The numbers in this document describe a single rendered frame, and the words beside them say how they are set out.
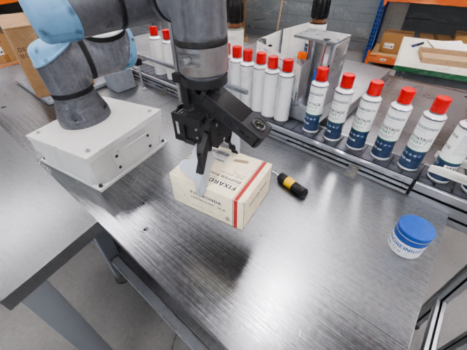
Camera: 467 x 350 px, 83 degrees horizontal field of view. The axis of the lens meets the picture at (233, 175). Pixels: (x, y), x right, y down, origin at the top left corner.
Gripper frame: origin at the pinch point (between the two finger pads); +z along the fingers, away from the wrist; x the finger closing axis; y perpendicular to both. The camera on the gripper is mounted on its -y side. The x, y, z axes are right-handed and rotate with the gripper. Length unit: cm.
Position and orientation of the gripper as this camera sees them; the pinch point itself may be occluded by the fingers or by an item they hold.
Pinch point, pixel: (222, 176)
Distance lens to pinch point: 52.7
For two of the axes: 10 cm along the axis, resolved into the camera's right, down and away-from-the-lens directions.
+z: 0.2, 7.6, 6.5
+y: -8.7, -3.1, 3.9
